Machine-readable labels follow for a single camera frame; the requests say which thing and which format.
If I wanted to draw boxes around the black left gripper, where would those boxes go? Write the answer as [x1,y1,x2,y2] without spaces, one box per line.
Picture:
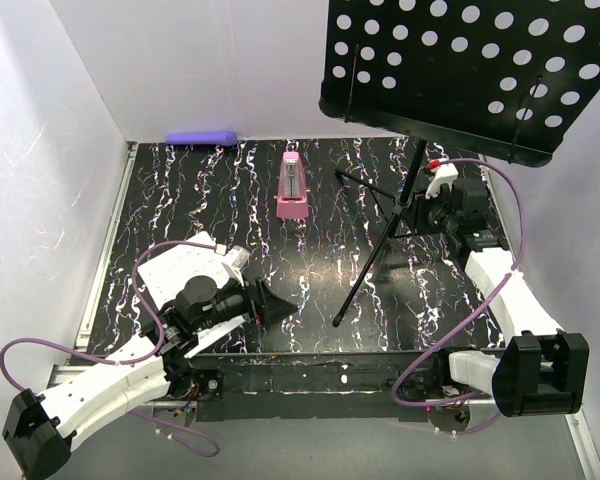
[194,268,298,332]

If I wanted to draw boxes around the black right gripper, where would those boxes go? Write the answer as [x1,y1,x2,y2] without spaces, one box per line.
[402,184,459,235]

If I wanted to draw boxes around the black folding music stand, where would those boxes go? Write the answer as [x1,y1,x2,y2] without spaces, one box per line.
[317,0,600,328]

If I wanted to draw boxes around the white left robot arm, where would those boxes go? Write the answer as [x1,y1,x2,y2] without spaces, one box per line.
[2,275,298,479]

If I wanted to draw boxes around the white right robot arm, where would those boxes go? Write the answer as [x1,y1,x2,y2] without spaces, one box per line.
[410,177,589,417]

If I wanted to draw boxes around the pink metronome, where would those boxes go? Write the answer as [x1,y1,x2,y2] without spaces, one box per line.
[276,151,309,220]

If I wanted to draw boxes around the white sheet music page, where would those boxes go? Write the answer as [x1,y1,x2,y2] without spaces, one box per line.
[137,232,244,359]

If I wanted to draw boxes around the purple cylindrical case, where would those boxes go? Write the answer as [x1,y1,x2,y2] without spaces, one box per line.
[165,130,238,146]

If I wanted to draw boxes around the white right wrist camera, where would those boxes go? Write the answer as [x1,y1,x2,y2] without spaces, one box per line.
[425,160,458,200]

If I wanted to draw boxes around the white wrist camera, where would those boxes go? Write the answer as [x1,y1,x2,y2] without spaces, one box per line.
[425,160,458,200]
[221,246,251,285]

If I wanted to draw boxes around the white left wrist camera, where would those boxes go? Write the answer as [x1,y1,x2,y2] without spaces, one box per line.
[221,246,251,285]

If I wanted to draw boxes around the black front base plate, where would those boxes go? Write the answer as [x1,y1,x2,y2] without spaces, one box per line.
[191,351,428,422]

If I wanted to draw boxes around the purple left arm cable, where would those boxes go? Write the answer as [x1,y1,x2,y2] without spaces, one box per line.
[0,240,229,459]

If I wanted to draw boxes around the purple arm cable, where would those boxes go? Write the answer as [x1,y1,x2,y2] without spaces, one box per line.
[0,240,229,459]
[390,158,529,435]

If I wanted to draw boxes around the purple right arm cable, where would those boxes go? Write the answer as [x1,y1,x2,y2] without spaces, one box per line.
[390,158,529,435]

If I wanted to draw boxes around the aluminium left side rail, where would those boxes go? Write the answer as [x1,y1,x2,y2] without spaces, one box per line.
[74,142,138,352]

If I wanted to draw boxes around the aluminium rail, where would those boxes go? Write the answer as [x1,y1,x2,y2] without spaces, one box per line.
[74,142,138,352]
[47,364,112,388]

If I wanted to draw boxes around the aluminium front rail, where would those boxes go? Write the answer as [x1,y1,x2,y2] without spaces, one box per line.
[47,364,112,388]

